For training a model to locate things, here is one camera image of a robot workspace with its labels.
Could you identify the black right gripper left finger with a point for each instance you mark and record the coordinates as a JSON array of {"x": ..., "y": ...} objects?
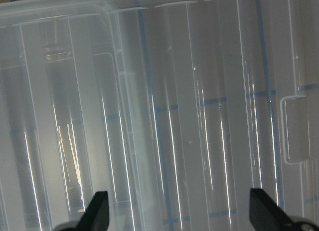
[{"x": 96, "y": 216}]

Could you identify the clear plastic box lid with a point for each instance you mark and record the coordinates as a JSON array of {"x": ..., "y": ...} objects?
[{"x": 176, "y": 108}]

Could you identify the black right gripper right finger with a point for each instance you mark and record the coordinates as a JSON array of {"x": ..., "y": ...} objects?
[{"x": 265, "y": 215}]

